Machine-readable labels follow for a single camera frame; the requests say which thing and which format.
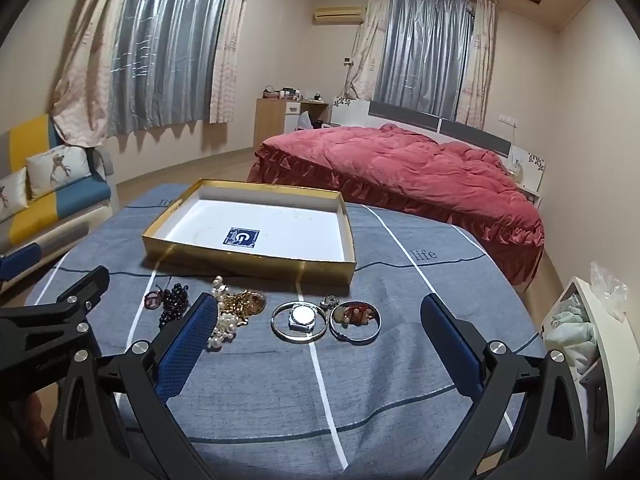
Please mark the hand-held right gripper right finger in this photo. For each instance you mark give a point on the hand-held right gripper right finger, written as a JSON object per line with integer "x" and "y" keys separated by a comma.
{"x": 452, "y": 350}

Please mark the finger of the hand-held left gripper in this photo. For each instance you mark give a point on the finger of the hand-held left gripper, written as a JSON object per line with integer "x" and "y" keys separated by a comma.
{"x": 55, "y": 310}
{"x": 20, "y": 262}

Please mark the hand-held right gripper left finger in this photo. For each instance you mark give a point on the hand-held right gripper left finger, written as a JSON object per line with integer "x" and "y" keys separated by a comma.
{"x": 185, "y": 347}

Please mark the shallow gold cardboard box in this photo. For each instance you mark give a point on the shallow gold cardboard box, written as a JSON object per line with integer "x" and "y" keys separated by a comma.
{"x": 280, "y": 217}

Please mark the blue yellow grey sofa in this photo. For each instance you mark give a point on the blue yellow grey sofa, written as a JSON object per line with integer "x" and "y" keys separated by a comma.
{"x": 55, "y": 205}

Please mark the white deer print pillow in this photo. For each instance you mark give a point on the white deer print pillow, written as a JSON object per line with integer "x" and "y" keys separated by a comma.
{"x": 57, "y": 167}
{"x": 12, "y": 195}

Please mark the striped grey-blue tablecloth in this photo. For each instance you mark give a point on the striped grey-blue tablecloth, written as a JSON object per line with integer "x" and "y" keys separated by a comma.
{"x": 390, "y": 310}

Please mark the silver bangle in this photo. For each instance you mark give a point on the silver bangle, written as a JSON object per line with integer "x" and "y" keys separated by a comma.
{"x": 300, "y": 340}
{"x": 355, "y": 341}

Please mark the pale green cloth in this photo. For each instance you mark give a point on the pale green cloth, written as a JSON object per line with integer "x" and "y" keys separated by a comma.
{"x": 572, "y": 335}

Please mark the silver wrist watch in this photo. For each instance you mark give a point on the silver wrist watch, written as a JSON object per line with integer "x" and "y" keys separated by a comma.
{"x": 302, "y": 316}

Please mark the small silver brooch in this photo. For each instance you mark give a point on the small silver brooch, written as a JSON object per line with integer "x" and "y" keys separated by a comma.
{"x": 330, "y": 302}

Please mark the white bin with clothes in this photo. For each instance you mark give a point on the white bin with clothes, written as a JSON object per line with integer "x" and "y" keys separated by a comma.
{"x": 620, "y": 360}

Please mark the clear plastic bag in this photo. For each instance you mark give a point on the clear plastic bag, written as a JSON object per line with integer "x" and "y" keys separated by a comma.
{"x": 610, "y": 287}

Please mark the bed with red quilt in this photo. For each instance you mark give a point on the bed with red quilt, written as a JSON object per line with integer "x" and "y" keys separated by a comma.
{"x": 400, "y": 170}

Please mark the pale floral curtain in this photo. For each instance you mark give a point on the pale floral curtain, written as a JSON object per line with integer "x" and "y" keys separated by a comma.
{"x": 90, "y": 75}
{"x": 479, "y": 65}
{"x": 367, "y": 45}
{"x": 231, "y": 45}

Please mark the white flower print nightstand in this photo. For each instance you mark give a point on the white flower print nightstand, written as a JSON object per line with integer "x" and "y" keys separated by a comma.
{"x": 350, "y": 112}
{"x": 530, "y": 165}

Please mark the white and grey headboard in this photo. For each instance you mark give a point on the white and grey headboard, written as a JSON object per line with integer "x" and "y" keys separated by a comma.
{"x": 450, "y": 125}

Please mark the wooden desk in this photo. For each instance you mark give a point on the wooden desk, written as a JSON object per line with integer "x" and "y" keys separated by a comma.
{"x": 270, "y": 120}

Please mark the grey-blue shiny curtain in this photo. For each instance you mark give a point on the grey-blue shiny curtain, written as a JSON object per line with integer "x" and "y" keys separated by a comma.
{"x": 425, "y": 50}
{"x": 170, "y": 45}

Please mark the small handbag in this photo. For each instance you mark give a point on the small handbag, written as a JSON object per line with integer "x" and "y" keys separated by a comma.
{"x": 270, "y": 93}

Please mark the white wall socket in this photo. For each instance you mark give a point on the white wall socket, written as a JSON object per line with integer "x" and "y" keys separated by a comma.
{"x": 508, "y": 119}

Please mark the wall air conditioner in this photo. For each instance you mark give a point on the wall air conditioner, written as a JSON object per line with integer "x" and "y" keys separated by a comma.
{"x": 338, "y": 14}

